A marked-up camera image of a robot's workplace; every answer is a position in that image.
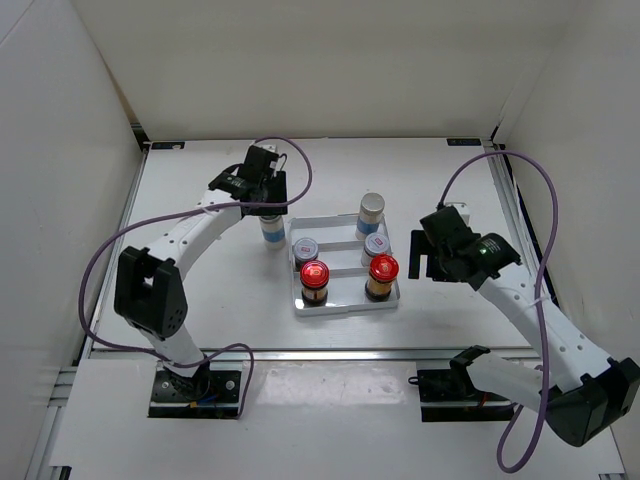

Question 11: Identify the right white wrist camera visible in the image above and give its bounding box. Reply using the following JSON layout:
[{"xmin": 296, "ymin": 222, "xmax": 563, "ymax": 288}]
[{"xmin": 444, "ymin": 201, "xmax": 471, "ymax": 226}]

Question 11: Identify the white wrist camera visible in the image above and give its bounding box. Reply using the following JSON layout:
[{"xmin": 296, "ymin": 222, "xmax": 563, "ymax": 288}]
[
  {"xmin": 444, "ymin": 201, "xmax": 471, "ymax": 226},
  {"xmin": 247, "ymin": 144, "xmax": 280, "ymax": 169}
]

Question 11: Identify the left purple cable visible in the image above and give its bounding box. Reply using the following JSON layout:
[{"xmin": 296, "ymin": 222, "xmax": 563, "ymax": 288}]
[{"xmin": 79, "ymin": 137, "xmax": 315, "ymax": 421}]

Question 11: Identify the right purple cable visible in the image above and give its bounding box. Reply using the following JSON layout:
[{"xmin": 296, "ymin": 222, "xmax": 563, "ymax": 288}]
[{"xmin": 434, "ymin": 150, "xmax": 561, "ymax": 474}]

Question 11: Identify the grey lid small jar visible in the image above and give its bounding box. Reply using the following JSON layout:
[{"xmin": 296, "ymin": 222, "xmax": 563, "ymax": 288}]
[
  {"xmin": 361, "ymin": 232, "xmax": 391, "ymax": 267},
  {"xmin": 292, "ymin": 237, "xmax": 319, "ymax": 272}
]

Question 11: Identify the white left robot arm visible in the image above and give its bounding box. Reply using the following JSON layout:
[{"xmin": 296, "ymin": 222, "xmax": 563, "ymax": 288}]
[{"xmin": 114, "ymin": 145, "xmax": 287, "ymax": 400}]

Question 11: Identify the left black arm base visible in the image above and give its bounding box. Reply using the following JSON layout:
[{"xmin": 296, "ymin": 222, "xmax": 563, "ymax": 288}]
[{"xmin": 147, "ymin": 362, "xmax": 255, "ymax": 420}]

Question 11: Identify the red lid amber bottle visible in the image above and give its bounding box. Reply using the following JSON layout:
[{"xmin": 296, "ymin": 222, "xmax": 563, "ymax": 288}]
[{"xmin": 365, "ymin": 254, "xmax": 399, "ymax": 301}]

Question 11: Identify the blue label spice jar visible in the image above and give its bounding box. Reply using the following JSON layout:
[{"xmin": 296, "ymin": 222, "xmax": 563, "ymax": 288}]
[
  {"xmin": 259, "ymin": 215, "xmax": 286, "ymax": 250},
  {"xmin": 355, "ymin": 192, "xmax": 385, "ymax": 240}
]

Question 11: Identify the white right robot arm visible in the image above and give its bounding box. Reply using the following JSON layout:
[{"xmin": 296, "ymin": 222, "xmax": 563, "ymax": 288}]
[{"xmin": 409, "ymin": 206, "xmax": 639, "ymax": 447}]

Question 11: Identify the white divided tray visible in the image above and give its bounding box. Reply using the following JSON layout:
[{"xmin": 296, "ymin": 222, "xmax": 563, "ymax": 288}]
[{"xmin": 288, "ymin": 213, "xmax": 400, "ymax": 317}]

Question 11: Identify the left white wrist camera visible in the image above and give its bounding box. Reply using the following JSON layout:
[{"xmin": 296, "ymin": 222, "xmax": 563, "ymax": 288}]
[{"xmin": 247, "ymin": 144, "xmax": 280, "ymax": 169}]

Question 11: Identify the purple cable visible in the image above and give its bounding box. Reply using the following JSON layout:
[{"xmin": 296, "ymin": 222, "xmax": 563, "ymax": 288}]
[
  {"xmin": 79, "ymin": 137, "xmax": 315, "ymax": 421},
  {"xmin": 434, "ymin": 150, "xmax": 561, "ymax": 474}
]

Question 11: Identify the red lid dark bottle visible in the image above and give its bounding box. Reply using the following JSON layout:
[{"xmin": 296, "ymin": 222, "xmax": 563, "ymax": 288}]
[{"xmin": 299, "ymin": 260, "xmax": 330, "ymax": 305}]

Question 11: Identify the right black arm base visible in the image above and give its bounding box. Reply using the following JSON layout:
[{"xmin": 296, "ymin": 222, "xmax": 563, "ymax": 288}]
[{"xmin": 407, "ymin": 345, "xmax": 515, "ymax": 423}]

